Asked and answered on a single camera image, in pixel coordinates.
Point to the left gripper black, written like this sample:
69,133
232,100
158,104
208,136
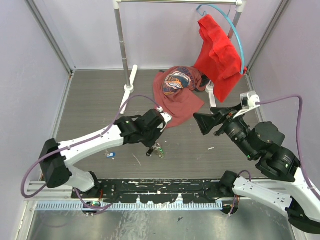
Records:
150,144

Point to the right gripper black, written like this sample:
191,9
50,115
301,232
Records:
221,114

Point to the key with green tag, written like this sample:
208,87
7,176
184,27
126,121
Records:
161,153

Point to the large metal keyring with clips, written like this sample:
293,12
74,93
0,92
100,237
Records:
156,147

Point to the key with black tag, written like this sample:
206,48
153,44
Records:
149,152

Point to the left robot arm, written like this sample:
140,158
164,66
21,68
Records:
58,159

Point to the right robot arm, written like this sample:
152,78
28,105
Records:
263,144

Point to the key with blue tag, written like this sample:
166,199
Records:
110,155

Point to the faded red t-shirt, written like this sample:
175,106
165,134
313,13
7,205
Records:
173,90

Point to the bright red shirt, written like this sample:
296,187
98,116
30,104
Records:
218,58

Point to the blue clothes hanger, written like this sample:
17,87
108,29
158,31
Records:
232,32

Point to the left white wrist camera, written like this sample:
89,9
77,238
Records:
166,118

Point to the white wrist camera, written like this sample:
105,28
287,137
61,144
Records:
166,118
249,101

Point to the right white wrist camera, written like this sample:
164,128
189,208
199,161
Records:
249,101

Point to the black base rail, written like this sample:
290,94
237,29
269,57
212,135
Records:
159,191

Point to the white cable duct strip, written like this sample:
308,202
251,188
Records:
176,206

